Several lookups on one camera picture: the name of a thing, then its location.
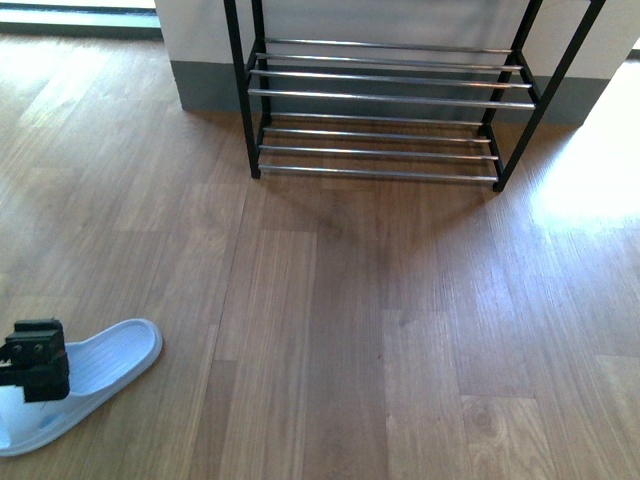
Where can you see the black metal shoe rack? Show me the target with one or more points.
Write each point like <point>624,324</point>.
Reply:
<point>392,110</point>

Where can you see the light blue slipper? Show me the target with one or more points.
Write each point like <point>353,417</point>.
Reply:
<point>100,367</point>

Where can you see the dark window frame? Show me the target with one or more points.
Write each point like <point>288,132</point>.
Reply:
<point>122,20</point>

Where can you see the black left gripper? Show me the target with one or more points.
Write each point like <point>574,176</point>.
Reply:
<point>34,358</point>

